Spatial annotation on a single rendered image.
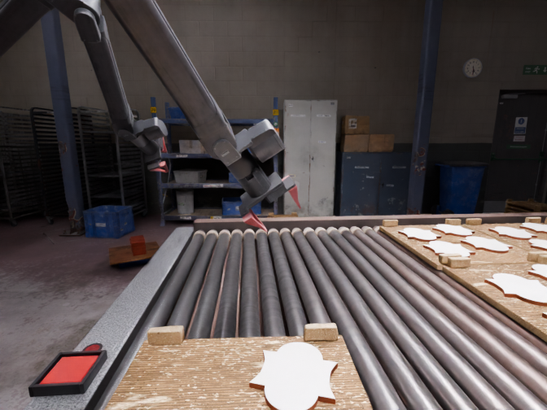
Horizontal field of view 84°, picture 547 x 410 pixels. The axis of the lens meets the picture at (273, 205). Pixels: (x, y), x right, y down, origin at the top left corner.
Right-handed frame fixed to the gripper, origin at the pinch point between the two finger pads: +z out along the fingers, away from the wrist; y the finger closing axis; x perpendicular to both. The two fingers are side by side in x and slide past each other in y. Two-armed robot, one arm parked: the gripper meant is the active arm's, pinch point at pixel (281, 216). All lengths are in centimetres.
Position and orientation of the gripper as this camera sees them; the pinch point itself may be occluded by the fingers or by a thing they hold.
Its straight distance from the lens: 73.2
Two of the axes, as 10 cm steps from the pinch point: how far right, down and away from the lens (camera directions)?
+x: -2.3, -4.4, 8.7
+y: 8.2, -5.7, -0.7
